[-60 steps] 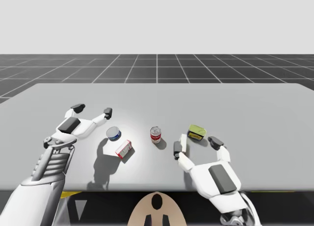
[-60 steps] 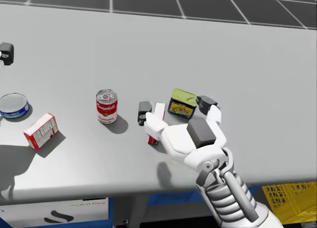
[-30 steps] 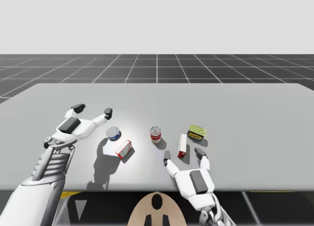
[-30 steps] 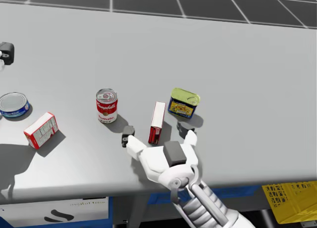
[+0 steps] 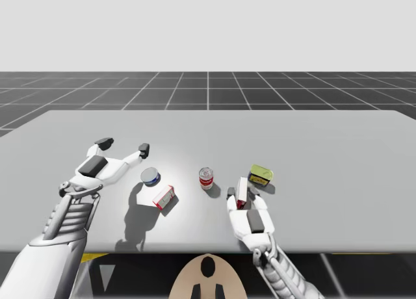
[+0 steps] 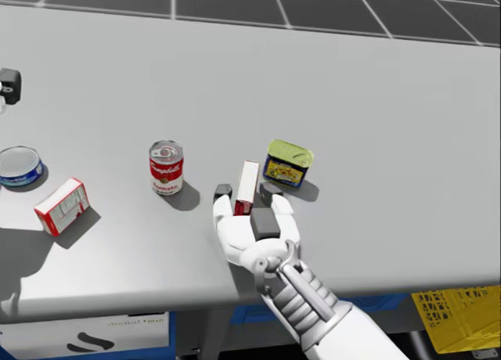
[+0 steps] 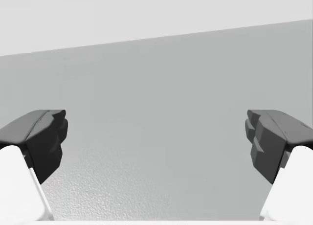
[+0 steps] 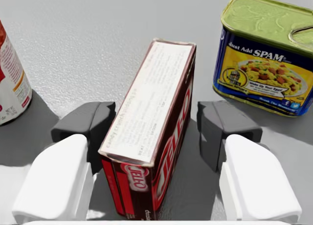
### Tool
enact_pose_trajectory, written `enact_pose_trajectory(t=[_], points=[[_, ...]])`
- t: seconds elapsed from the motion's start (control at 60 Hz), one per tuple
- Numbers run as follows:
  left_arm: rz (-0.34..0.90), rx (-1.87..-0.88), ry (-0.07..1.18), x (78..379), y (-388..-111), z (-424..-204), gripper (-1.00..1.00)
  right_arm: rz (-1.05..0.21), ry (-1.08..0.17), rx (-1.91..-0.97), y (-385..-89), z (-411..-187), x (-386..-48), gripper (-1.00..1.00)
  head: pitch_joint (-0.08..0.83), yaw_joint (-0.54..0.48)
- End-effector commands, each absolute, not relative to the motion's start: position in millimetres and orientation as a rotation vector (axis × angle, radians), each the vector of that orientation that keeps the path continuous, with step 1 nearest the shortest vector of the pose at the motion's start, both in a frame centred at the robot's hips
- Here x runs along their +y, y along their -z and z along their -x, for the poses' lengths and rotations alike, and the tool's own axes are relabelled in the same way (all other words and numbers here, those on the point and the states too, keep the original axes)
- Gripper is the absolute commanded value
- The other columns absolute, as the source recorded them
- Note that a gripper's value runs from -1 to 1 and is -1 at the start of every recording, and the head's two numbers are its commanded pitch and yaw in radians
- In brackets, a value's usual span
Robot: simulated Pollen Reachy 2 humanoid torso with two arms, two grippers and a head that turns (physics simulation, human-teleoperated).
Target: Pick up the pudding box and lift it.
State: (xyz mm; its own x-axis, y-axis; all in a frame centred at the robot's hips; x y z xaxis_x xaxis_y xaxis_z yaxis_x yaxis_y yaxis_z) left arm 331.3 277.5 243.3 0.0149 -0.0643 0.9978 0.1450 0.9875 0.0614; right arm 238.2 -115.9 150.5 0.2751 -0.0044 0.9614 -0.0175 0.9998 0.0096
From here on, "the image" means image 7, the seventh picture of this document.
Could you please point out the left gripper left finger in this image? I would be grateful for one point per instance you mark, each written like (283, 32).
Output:
(36, 141)

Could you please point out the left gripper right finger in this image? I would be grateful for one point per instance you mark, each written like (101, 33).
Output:
(271, 141)

